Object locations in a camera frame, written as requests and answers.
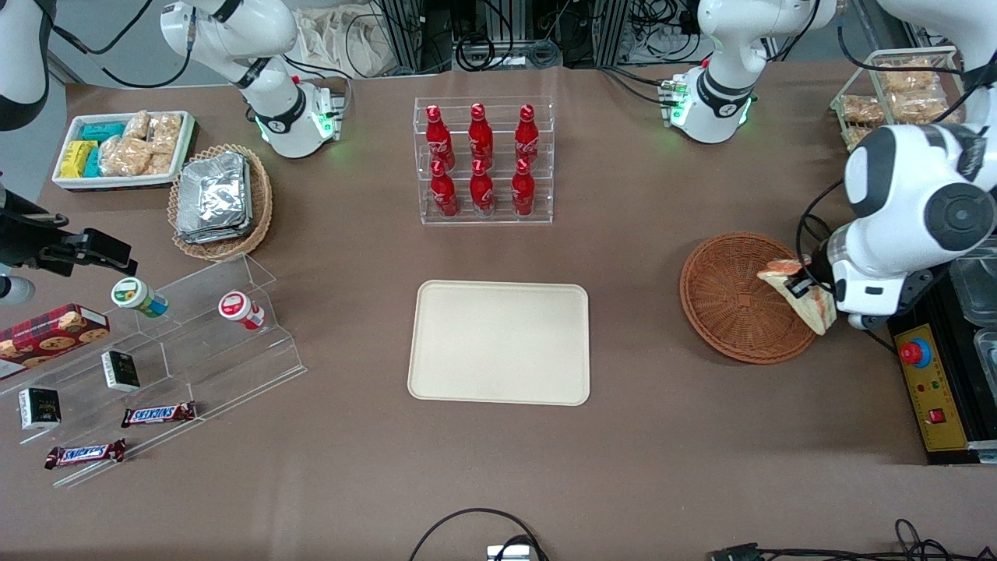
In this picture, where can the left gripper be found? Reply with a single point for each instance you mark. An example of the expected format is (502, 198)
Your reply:
(815, 274)

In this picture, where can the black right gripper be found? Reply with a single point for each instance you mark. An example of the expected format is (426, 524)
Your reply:
(22, 243)

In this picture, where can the triangular sandwich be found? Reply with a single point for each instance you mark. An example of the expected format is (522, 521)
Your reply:
(818, 315)

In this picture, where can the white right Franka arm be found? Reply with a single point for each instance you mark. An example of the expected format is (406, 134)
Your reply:
(234, 31)

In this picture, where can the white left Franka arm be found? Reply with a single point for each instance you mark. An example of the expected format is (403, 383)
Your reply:
(724, 47)

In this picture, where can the round brown wicker basket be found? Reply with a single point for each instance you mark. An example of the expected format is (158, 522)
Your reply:
(724, 296)

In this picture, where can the oval tan wicker basket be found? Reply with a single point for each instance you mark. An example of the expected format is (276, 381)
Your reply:
(261, 202)

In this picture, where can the beige plastic tray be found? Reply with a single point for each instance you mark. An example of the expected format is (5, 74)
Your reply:
(498, 343)

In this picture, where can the green lid yogurt cup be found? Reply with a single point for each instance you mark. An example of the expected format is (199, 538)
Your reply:
(136, 296)

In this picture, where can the white rectangular snack bin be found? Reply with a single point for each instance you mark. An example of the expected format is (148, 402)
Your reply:
(117, 182)

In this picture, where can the small teal snack packet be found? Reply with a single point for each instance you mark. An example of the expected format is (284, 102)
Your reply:
(93, 164)

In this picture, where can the clear rice cracker pack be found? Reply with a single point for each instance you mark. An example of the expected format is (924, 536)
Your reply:
(167, 132)
(137, 125)
(160, 164)
(125, 157)

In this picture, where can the yellow snack packet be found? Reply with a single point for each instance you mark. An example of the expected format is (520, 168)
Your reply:
(75, 158)

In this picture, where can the red cookie box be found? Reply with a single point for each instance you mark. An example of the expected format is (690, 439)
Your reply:
(47, 335)

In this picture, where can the silver foil container stack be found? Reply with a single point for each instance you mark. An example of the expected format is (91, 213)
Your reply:
(214, 199)

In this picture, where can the small black box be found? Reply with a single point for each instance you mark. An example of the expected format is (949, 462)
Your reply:
(39, 408)
(121, 371)

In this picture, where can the long teal snack packet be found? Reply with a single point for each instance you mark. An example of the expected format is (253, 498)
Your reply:
(103, 130)

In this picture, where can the red lid yogurt cup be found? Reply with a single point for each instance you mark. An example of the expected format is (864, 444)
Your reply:
(239, 308)

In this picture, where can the clear acrylic step display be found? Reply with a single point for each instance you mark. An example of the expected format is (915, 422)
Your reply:
(202, 358)

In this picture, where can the clear bagged bread pack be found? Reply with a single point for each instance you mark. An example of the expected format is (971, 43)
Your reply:
(857, 137)
(861, 109)
(923, 107)
(907, 76)

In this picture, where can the brown Snickers bar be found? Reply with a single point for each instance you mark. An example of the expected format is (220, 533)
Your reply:
(84, 454)
(158, 414)

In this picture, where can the clear plastic container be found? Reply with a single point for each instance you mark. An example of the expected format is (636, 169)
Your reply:
(988, 382)
(977, 292)

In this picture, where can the yellow emergency stop panel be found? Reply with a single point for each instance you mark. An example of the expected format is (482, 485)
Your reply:
(935, 397)

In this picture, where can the black control box base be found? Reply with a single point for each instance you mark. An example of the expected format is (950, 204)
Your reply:
(977, 456)

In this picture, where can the red cola bottle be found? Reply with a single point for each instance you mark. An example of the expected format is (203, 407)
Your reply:
(440, 144)
(480, 139)
(481, 193)
(527, 140)
(523, 193)
(444, 195)

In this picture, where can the white cloth bag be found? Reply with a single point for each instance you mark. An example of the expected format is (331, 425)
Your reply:
(343, 43)

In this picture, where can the clear acrylic bottle rack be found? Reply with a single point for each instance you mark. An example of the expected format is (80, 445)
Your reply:
(483, 220)

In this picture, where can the small grey device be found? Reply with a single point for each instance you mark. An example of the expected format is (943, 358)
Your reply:
(510, 553)

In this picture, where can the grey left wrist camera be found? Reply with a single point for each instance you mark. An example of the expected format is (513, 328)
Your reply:
(857, 321)

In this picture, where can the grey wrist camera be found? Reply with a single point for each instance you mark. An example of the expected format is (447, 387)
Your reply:
(857, 321)
(15, 291)

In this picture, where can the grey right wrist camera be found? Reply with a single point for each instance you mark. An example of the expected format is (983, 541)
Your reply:
(15, 291)

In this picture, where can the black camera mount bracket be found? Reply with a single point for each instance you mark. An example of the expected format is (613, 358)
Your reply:
(917, 288)

